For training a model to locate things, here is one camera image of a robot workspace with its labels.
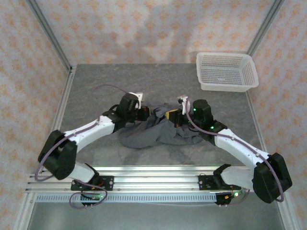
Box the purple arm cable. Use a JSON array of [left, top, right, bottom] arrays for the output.
[[35, 84, 142, 209], [185, 96, 286, 207]]

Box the aluminium corner post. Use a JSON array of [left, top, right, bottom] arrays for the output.
[[246, 0, 286, 57], [26, 0, 74, 72]]

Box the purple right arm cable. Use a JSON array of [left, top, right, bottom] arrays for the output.
[[185, 96, 286, 207]]

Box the small circuit board with LED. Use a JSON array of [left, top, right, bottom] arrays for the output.
[[81, 193, 104, 201], [224, 190, 246, 200]]

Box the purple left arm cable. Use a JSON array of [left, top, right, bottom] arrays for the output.
[[35, 84, 142, 209]]

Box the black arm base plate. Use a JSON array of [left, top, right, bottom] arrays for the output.
[[198, 174, 242, 192], [71, 175, 115, 192]]

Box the grey t-shirt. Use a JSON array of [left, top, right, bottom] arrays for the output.
[[117, 102, 204, 150]]

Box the white slotted cable duct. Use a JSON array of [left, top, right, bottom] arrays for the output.
[[35, 193, 218, 204]]

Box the white perforated plastic basket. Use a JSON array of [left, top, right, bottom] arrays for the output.
[[196, 52, 260, 93]]

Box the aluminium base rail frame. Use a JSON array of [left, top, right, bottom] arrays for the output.
[[25, 164, 255, 194]]

